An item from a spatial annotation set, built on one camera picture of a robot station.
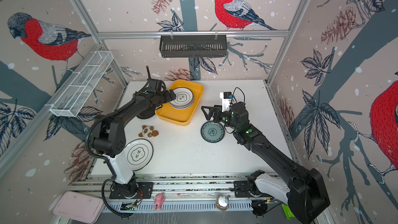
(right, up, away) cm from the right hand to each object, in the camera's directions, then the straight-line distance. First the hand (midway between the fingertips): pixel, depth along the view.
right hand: (206, 108), depth 75 cm
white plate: (-38, -26, +10) cm, 47 cm away
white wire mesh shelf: (-65, +13, +4) cm, 66 cm away
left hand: (-22, +6, +19) cm, 30 cm away
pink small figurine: (-22, -41, -5) cm, 46 cm away
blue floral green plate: (+4, -16, +20) cm, 26 cm away
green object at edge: (+36, -46, -8) cm, 59 cm away
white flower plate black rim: (-15, +4, +32) cm, 36 cm away
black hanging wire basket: (-9, +41, +31) cm, 52 cm away
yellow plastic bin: (-27, -6, +29) cm, 40 cm away
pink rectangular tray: (-58, -44, -6) cm, 73 cm away
